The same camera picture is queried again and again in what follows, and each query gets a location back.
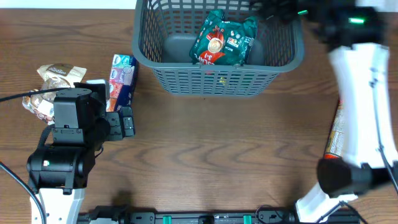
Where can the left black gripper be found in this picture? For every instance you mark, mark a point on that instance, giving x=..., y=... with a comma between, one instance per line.
x=128, y=130

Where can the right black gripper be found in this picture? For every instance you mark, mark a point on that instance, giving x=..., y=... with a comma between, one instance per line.
x=267, y=7

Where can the green Nescafe coffee bag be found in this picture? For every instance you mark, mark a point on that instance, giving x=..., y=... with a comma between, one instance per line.
x=222, y=42

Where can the orange spaghetti pasta packet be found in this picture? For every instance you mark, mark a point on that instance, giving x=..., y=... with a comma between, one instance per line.
x=334, y=145

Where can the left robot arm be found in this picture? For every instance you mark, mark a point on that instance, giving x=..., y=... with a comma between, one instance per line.
x=67, y=150

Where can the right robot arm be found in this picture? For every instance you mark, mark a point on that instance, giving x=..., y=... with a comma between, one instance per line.
x=354, y=33

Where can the Kleenex tissue multipack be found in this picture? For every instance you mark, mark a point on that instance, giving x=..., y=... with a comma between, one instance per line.
x=122, y=82

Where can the small white-green sachet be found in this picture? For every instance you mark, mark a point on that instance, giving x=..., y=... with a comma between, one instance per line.
x=97, y=82

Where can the Pantree cookie pouch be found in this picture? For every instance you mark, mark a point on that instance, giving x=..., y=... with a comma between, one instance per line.
x=58, y=75

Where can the grey plastic mesh basket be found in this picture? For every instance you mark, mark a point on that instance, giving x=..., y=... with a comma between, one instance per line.
x=165, y=31

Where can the black aluminium rail base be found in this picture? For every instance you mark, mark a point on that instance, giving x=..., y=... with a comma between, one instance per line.
x=124, y=215

